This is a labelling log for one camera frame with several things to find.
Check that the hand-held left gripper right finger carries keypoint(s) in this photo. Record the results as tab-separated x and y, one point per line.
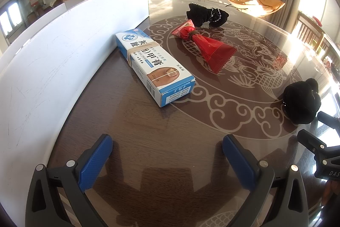
239	163

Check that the black beaded scrunchie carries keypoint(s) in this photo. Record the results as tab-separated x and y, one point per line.
202	15

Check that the red paper card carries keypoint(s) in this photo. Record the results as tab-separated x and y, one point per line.
281	60

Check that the tan rubber band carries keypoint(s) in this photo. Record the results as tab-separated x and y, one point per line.
142	48

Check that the white storage box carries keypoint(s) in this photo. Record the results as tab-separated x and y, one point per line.
53	70

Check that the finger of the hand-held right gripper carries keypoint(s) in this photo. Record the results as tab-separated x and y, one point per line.
330	121
309	140

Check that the brown patterned desktop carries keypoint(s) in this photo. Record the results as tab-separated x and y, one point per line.
172	136

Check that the blue white ointment box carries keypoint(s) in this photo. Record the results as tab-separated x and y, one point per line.
164	80

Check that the red cloth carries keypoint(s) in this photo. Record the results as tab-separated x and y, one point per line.
212	51

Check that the black fuzzy scrunchie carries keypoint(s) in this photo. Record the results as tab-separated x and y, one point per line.
302	104

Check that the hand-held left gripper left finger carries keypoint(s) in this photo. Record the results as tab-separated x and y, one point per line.
95	160

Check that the wooden dining chair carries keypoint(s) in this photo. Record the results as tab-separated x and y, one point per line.
308	30

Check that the person's right hand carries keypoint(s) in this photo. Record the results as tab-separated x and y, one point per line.
331	191

